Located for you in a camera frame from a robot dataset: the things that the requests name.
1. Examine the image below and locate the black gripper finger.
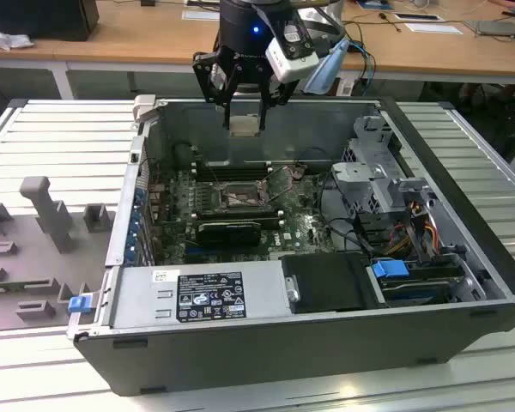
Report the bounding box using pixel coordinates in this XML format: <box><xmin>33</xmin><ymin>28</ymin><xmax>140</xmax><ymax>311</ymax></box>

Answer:
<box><xmin>257</xmin><ymin>78</ymin><xmax>302</xmax><ymax>132</ymax></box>
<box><xmin>191</xmin><ymin>51</ymin><xmax>242</xmax><ymax>132</ymax></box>

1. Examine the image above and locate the silver square CPU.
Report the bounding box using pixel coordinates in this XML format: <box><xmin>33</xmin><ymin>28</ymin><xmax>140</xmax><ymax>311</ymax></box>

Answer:
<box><xmin>229</xmin><ymin>114</ymin><xmax>261</xmax><ymax>138</ymax></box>

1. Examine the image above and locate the metal socket cover frame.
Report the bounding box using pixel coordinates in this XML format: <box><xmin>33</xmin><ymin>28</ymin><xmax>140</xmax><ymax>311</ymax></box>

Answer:
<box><xmin>260</xmin><ymin>166</ymin><xmax>295</xmax><ymax>205</ymax></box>

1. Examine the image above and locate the CPU socket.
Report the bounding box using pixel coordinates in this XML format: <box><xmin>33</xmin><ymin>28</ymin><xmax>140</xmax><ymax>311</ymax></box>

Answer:
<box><xmin>216</xmin><ymin>181</ymin><xmax>270</xmax><ymax>211</ymax></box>

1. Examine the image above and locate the white blue paper sheet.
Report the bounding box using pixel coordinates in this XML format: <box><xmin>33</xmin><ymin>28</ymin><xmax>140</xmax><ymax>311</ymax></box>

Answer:
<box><xmin>181</xmin><ymin>9</ymin><xmax>222</xmax><ymax>22</ymax></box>

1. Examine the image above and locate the wooden desk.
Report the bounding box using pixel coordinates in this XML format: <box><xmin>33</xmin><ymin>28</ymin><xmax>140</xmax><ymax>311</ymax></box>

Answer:
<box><xmin>0</xmin><ymin>0</ymin><xmax>515</xmax><ymax>100</ymax></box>

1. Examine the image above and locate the grey metal drive cage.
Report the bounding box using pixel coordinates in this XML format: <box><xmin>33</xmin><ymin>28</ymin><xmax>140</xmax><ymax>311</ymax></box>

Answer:
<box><xmin>330</xmin><ymin>114</ymin><xmax>435</xmax><ymax>216</ymax></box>

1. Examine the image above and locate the green motherboard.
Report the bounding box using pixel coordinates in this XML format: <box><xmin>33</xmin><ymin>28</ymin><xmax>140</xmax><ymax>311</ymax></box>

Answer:
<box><xmin>148</xmin><ymin>165</ymin><xmax>341</xmax><ymax>265</ymax></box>

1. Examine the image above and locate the black graphics card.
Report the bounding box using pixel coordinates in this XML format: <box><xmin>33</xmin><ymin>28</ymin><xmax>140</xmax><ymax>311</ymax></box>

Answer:
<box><xmin>197</xmin><ymin>220</ymin><xmax>262</xmax><ymax>249</ymax></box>

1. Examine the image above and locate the white flat tablet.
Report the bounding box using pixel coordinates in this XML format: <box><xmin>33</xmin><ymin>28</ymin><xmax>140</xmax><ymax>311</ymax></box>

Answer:
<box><xmin>393</xmin><ymin>12</ymin><xmax>446</xmax><ymax>23</ymax></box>

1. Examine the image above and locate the black box on desk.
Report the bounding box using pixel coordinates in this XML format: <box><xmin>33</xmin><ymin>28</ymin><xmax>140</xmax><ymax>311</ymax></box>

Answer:
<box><xmin>0</xmin><ymin>0</ymin><xmax>100</xmax><ymax>43</ymax></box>

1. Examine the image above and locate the black plastic shroud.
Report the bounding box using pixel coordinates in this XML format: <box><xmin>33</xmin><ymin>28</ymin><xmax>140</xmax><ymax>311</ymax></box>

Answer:
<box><xmin>279</xmin><ymin>252</ymin><xmax>371</xmax><ymax>315</ymax></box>

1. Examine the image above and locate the crumpled white paper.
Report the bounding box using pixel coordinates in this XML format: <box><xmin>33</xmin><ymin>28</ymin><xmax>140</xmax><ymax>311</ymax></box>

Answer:
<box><xmin>0</xmin><ymin>22</ymin><xmax>36</xmax><ymax>52</ymax></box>

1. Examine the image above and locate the blue disk carrier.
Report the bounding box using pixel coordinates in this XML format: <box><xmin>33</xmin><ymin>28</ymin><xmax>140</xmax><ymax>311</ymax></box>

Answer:
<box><xmin>370</xmin><ymin>257</ymin><xmax>409</xmax><ymax>281</ymax></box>

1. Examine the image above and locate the grey laptop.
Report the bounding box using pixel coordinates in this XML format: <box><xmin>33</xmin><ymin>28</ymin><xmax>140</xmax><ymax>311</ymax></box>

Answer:
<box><xmin>462</xmin><ymin>18</ymin><xmax>515</xmax><ymax>43</ymax></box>

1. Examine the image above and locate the grey power supply unit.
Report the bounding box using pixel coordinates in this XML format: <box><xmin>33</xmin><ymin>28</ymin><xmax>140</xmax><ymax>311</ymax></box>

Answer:
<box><xmin>110</xmin><ymin>261</ymin><xmax>285</xmax><ymax>330</ymax></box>

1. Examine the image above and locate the dark hard disk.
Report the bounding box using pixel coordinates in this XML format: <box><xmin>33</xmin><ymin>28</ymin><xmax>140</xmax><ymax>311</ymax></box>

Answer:
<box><xmin>379</xmin><ymin>277</ymin><xmax>452</xmax><ymax>304</ymax></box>

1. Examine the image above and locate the grey parts rack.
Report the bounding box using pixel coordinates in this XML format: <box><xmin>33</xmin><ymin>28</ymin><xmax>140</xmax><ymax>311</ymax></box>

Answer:
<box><xmin>0</xmin><ymin>175</ymin><xmax>118</xmax><ymax>332</ymax></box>

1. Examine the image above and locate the black open PC case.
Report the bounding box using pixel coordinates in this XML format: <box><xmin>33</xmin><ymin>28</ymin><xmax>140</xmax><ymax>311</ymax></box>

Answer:
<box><xmin>66</xmin><ymin>94</ymin><xmax>515</xmax><ymax>398</ymax></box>

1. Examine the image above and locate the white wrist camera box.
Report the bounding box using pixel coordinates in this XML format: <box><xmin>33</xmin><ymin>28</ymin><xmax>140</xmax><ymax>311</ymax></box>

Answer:
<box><xmin>265</xmin><ymin>23</ymin><xmax>320</xmax><ymax>84</ymax></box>

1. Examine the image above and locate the blue cable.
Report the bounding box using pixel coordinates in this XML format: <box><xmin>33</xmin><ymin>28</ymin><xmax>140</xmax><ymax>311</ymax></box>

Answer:
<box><xmin>346</xmin><ymin>37</ymin><xmax>376</xmax><ymax>96</ymax></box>

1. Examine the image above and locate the black cable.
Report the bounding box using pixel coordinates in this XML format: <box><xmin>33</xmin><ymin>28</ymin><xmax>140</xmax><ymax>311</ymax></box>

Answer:
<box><xmin>318</xmin><ymin>171</ymin><xmax>373</xmax><ymax>259</ymax></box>

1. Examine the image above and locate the yellow orange wire bundle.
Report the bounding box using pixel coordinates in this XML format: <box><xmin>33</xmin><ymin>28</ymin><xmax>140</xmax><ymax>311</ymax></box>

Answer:
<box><xmin>385</xmin><ymin>202</ymin><xmax>441</xmax><ymax>255</ymax></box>

